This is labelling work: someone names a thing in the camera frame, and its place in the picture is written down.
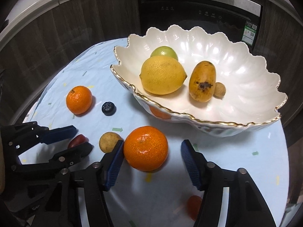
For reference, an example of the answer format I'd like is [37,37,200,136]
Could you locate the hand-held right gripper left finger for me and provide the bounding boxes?
[33,140,125,227]

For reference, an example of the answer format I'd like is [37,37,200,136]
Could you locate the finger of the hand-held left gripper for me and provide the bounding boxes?
[2,121,78,152]
[51,142,93,168]

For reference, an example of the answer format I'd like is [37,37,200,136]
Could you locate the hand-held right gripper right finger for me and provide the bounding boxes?
[181,139,277,227]

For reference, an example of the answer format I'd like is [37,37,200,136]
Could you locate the dark red grape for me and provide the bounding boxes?
[187,195,203,221]
[68,134,90,149]

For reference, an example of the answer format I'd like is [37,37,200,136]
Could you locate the brown longan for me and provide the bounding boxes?
[99,132,122,154]
[214,82,226,97]

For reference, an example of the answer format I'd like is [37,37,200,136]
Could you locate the tangerine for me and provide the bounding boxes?
[66,86,93,115]
[123,126,169,172]

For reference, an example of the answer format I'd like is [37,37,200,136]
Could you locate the blueberry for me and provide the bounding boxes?
[102,102,116,116]

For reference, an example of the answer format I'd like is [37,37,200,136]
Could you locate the white scalloped bowl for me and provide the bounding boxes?
[110,24,288,138]

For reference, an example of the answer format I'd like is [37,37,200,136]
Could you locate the yellow mango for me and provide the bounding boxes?
[189,61,216,103]

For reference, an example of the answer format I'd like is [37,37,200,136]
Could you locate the yellow lemon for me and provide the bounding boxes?
[139,55,188,96]

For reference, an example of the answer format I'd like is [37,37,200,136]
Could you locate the green lime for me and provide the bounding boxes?
[150,46,178,61]

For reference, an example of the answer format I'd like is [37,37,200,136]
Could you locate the light blue patterned tablecloth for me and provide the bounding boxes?
[19,38,290,227]

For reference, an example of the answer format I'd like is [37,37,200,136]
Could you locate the dark wood cabinet door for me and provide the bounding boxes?
[0,2,74,123]
[58,0,141,59]
[252,0,303,128]

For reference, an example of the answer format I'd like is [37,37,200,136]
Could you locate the white kitchen countertop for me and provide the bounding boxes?
[0,0,303,45]

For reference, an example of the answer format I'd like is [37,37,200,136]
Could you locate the black built-in dishwasher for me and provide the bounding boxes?
[137,0,264,52]

